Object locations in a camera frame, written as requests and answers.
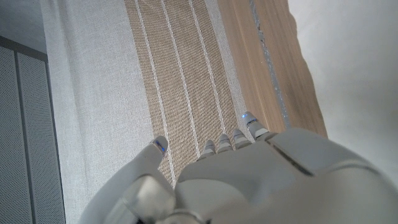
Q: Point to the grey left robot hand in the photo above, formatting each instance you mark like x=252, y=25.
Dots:
x=255, y=186

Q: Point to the beige striped backdrop cloth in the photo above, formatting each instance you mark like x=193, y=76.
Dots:
x=99, y=93

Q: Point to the grey perforated panel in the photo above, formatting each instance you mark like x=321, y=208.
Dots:
x=25, y=140

